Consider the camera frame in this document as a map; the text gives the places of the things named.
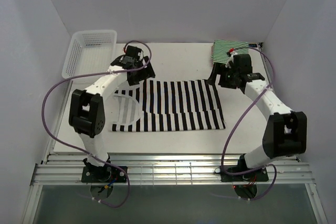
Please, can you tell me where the aluminium rail frame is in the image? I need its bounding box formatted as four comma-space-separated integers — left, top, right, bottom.
30, 42, 310, 187

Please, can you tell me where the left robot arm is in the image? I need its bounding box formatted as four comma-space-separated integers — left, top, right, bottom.
69, 46, 155, 182

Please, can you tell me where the black white striped tank top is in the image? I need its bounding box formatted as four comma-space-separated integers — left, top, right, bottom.
110, 79, 226, 132

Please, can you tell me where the green striped tank top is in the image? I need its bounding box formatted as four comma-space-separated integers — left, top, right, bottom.
211, 39, 249, 64

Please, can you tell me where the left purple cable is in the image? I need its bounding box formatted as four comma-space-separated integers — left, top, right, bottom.
41, 40, 153, 208

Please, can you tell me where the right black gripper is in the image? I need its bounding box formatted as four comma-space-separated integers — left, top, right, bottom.
206, 63, 238, 90

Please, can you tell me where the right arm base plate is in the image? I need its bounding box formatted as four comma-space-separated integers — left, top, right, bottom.
214, 166, 269, 182

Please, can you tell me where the white plastic basket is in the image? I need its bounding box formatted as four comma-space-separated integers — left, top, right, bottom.
62, 30, 117, 79

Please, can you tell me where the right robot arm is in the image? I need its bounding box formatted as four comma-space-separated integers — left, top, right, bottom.
207, 52, 308, 181

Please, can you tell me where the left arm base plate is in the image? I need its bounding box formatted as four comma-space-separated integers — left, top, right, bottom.
81, 166, 128, 184

